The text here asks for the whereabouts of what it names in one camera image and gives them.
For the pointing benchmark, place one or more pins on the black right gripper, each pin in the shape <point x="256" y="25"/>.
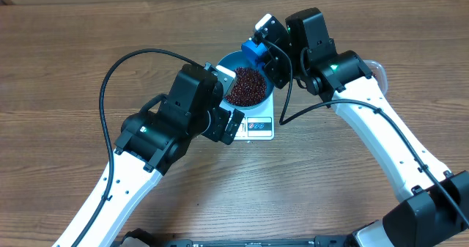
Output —
<point x="273" y="68"/>

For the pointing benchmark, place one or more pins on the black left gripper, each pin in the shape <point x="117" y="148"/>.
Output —
<point x="215" y="130"/>

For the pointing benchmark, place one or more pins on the blue plastic scoop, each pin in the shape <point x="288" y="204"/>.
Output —
<point x="254" y="53"/>

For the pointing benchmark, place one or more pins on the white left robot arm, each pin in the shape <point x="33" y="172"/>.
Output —
<point x="149" y="143"/>

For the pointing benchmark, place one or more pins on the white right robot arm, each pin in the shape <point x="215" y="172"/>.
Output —
<point x="432" y="200"/>

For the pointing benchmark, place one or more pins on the red beans in bowl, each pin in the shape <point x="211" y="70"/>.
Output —
<point x="249" y="89"/>

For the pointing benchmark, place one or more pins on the white kitchen scale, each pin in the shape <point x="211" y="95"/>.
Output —
<point x="258" y="121"/>

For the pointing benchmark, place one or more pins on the blue plastic bowl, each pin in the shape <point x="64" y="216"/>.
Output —
<point x="237" y="59"/>

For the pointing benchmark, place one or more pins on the clear plastic bean container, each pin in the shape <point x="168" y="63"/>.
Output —
<point x="379" y="73"/>

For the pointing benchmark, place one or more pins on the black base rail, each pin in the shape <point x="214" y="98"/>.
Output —
<point x="234" y="241"/>

